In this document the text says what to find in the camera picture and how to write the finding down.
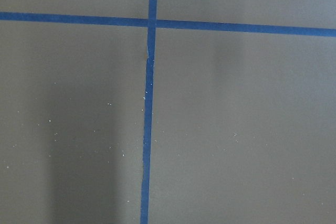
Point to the blue tape line lengthwise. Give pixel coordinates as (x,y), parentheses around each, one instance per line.
(148,107)

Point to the blue tape line crosswise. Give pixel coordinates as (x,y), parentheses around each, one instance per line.
(171,24)

